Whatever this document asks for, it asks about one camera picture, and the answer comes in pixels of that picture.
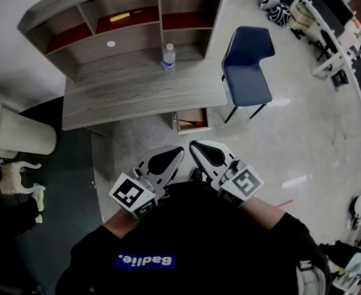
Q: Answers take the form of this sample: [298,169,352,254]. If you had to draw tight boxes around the blue chair with black legs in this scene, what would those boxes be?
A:
[220,26,276,124]

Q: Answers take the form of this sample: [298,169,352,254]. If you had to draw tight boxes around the person's right forearm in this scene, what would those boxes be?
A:
[244,194,288,230]

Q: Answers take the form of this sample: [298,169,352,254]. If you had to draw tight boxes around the black white patterned bag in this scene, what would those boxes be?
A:
[268,2,292,28]
[259,0,280,12]

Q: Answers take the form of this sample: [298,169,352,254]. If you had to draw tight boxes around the red black screwdriver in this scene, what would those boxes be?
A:
[178,118,207,127]

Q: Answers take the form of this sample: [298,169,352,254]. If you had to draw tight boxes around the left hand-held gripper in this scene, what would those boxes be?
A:
[108,145,186,221]

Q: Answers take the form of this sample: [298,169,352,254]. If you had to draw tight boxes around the white ribbed cylinder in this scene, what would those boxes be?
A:
[0,85,58,160]

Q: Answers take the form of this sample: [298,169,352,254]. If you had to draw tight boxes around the wooden desk drawer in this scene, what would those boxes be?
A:
[172,108,213,135]

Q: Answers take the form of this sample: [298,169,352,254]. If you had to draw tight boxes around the long white desk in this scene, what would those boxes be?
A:
[284,0,361,141]

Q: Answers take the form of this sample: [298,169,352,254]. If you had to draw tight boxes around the clear plastic water bottle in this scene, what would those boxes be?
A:
[161,42,177,74]

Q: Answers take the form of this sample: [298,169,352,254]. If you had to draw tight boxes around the small black floor box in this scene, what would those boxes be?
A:
[331,69,350,87]

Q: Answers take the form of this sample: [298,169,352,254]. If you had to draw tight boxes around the grey shoulder bag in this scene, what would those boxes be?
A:
[295,259,328,295]

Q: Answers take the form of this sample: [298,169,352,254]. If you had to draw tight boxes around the grey wooden desk hutch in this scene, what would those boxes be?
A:
[17,0,234,83]

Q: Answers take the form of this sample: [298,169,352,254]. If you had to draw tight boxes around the person's black shirt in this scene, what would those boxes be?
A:
[55,181,332,295]

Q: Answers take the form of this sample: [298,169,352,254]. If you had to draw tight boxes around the cream ornate stool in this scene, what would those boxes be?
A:
[0,160,43,196]

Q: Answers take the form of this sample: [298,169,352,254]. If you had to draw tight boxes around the beige boxes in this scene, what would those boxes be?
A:
[289,1,316,31]

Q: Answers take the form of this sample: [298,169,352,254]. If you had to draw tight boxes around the black office chair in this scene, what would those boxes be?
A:
[308,28,338,63]

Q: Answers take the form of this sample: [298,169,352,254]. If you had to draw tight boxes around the black monitor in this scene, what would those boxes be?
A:
[320,0,354,27]

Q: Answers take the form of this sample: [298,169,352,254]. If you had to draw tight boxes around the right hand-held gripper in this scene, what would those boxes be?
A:
[188,140,265,208]

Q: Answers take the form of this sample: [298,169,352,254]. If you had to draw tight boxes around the person's left forearm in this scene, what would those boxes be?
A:
[103,208,141,240]

